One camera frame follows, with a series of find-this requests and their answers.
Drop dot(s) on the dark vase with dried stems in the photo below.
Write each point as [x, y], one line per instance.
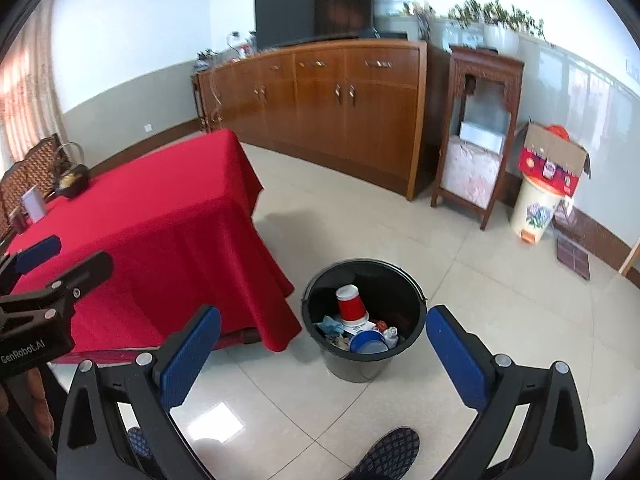
[425, 25]

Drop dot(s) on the pink patterned bag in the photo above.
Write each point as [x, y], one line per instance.
[472, 170]

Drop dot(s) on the tall carved wooden stand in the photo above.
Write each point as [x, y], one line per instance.
[487, 67]

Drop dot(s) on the small potted plant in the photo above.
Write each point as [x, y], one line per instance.
[206, 58]

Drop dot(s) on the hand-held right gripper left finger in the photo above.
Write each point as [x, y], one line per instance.
[190, 355]

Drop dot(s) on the white wall switch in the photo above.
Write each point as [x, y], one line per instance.
[632, 69]

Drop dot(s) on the orange plastic bag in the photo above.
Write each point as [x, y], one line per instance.
[557, 132]

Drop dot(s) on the wooden plank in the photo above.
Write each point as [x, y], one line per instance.
[631, 258]

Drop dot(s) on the brown floor mat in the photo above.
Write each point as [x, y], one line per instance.
[573, 256]

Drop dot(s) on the wooden sofa with patterned cushions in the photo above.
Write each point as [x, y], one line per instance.
[30, 170]

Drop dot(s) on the white floral bin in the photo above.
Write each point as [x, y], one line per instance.
[535, 210]

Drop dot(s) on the long wooden sideboard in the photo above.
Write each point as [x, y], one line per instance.
[320, 110]

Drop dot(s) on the trailing green plant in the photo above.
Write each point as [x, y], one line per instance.
[500, 15]

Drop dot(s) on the beige patterned curtain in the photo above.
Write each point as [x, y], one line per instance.
[25, 90]

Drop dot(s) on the white plant pot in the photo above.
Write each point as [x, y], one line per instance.
[500, 40]

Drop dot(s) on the clear plastic bag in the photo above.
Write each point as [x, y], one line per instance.
[330, 326]

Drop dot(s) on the flat white box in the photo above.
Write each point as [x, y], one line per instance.
[480, 135]

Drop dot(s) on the red tablecloth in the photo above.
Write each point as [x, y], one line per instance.
[175, 220]

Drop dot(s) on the open red cardboard box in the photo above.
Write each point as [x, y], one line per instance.
[550, 160]

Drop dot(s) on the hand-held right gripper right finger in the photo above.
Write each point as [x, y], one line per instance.
[457, 355]

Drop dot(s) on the blue bowl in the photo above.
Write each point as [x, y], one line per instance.
[367, 342]

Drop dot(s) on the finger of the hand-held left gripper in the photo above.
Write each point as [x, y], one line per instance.
[37, 252]
[85, 272]

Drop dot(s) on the red paper cup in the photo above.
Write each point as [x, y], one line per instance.
[352, 307]

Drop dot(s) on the black iron teapot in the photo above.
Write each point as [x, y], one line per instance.
[72, 182]

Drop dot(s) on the person's left hand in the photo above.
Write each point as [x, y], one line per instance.
[42, 405]

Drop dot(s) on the black set-top box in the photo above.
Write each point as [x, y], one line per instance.
[390, 35]

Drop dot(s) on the black plastic bucket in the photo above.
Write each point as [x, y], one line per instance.
[360, 367]

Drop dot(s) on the black flat television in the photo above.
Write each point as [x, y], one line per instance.
[310, 5]

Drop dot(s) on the blue patterned slipper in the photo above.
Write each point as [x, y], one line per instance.
[390, 452]
[138, 442]

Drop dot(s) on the small wooden side table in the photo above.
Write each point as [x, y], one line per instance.
[197, 105]

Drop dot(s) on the white rectangular tin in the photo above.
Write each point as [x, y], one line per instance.
[34, 205]

